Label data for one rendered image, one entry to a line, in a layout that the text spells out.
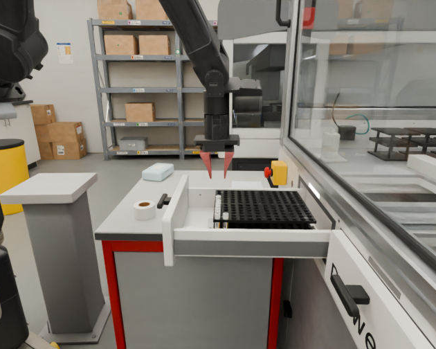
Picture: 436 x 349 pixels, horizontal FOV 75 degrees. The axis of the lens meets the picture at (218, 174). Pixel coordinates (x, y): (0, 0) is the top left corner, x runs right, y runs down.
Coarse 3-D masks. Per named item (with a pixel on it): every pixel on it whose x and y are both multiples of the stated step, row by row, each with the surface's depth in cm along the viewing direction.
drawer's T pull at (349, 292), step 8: (336, 280) 41; (336, 288) 40; (344, 288) 39; (352, 288) 40; (360, 288) 40; (344, 296) 38; (352, 296) 38; (360, 296) 38; (368, 296) 38; (344, 304) 38; (352, 304) 37; (360, 304) 38; (352, 312) 36
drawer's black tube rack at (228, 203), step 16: (224, 192) 77; (240, 192) 78; (256, 192) 77; (272, 192) 78; (288, 192) 78; (224, 208) 67; (240, 208) 68; (256, 208) 68; (272, 208) 68; (288, 208) 68; (304, 208) 68; (240, 224) 66; (256, 224) 66; (272, 224) 66; (288, 224) 66; (304, 224) 63
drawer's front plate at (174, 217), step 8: (184, 176) 81; (184, 184) 75; (176, 192) 69; (184, 192) 74; (176, 200) 65; (184, 200) 75; (168, 208) 60; (176, 208) 63; (184, 208) 75; (168, 216) 57; (176, 216) 63; (184, 216) 75; (168, 224) 56; (176, 224) 63; (168, 232) 56; (168, 240) 57; (168, 248) 57; (168, 256) 58; (168, 264) 59
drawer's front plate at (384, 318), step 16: (336, 240) 50; (336, 256) 50; (352, 256) 44; (352, 272) 43; (368, 272) 40; (368, 288) 39; (384, 288) 37; (368, 304) 39; (384, 304) 35; (352, 320) 43; (368, 320) 38; (384, 320) 35; (400, 320) 32; (384, 336) 35; (400, 336) 32; (416, 336) 30
